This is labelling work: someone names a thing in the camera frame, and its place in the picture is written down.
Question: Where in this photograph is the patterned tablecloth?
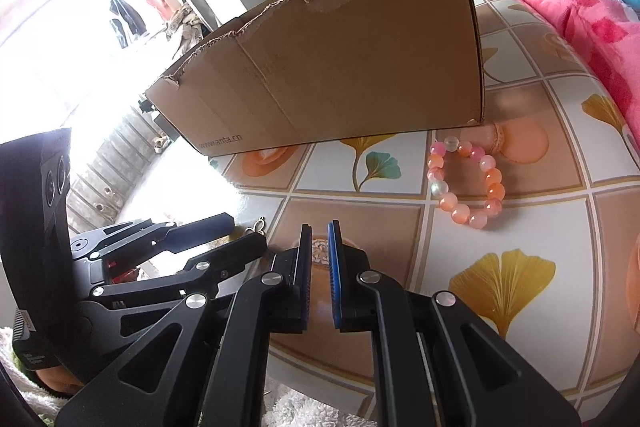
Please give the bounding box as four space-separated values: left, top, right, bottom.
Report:
213 0 639 426

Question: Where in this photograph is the pink floral blanket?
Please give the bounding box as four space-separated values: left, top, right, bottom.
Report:
522 0 639 136

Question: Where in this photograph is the person left hand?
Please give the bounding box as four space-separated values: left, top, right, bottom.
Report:
36 366 84 395

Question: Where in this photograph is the gold butterfly brooch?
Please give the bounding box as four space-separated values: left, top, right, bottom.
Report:
250 217 267 235

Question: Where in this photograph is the brown cardboard box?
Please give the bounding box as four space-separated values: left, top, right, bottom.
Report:
146 0 485 157

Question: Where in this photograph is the pink orange bead bracelet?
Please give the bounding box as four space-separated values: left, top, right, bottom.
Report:
425 134 508 230

